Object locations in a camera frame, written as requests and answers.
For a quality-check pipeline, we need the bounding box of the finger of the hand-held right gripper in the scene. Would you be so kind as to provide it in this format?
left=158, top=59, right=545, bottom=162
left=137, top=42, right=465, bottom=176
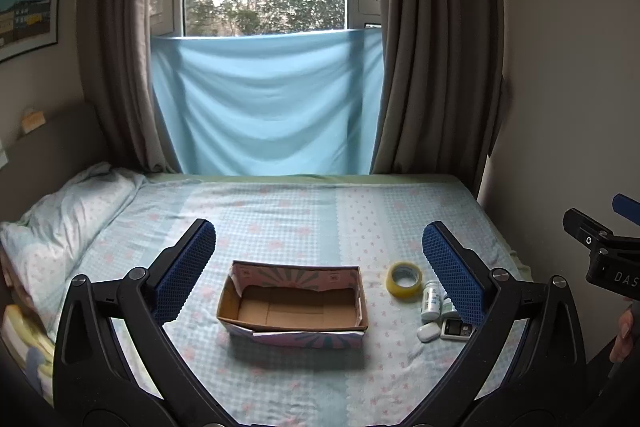
left=562, top=208, right=615, bottom=254
left=612, top=193, right=640, bottom=221

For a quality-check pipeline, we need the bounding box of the yellow patterned cloth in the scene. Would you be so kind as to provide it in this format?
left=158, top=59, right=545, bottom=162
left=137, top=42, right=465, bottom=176
left=0, top=252, right=57, bottom=408

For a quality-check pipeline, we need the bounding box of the grey padded headboard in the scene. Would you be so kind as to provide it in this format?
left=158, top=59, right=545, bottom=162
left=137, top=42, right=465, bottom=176
left=0, top=101, right=132, bottom=228

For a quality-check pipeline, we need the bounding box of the pale floral pillow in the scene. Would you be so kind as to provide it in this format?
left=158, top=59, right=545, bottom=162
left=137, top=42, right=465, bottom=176
left=0, top=162, right=149, bottom=338

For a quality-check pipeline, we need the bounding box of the person's right hand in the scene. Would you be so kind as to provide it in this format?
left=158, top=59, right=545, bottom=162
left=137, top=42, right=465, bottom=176
left=610, top=304, right=640, bottom=365

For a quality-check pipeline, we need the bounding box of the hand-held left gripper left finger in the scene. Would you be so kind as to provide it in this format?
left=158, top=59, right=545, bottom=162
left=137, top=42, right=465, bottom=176
left=52, top=218, right=226, bottom=427

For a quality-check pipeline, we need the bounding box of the grey-brown curtain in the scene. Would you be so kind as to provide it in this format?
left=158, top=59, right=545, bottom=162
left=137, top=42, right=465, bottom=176
left=75, top=0, right=184, bottom=174
left=370, top=0, right=507, bottom=178

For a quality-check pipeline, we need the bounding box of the framed wall poster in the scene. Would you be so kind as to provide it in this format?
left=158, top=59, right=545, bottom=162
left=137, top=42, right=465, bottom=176
left=0, top=0, right=65, bottom=64

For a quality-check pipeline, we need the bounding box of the cardboard box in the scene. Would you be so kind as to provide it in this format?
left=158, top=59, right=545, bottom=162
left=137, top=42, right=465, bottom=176
left=216, top=259, right=370, bottom=352

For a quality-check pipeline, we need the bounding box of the white remote control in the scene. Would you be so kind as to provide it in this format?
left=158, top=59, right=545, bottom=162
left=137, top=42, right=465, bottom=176
left=441, top=319, right=474, bottom=339

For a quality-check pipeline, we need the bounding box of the clear yellowish tape roll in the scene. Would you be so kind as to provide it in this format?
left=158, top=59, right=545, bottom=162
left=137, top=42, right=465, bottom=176
left=386, top=261, right=424, bottom=302

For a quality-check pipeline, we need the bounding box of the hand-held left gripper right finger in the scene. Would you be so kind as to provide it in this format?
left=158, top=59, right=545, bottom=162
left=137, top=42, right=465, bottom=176
left=415, top=221, right=588, bottom=427

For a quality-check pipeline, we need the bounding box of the white pill bottle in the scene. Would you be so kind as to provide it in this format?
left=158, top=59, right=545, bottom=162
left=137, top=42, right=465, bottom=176
left=420, top=281, right=444, bottom=322

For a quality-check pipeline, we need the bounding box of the small tan box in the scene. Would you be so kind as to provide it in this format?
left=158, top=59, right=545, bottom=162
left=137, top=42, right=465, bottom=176
left=20, top=107, right=47, bottom=139

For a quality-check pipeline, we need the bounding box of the light blue hanging cloth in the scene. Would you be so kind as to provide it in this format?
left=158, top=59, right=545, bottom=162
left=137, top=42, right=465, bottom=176
left=150, top=28, right=386, bottom=176

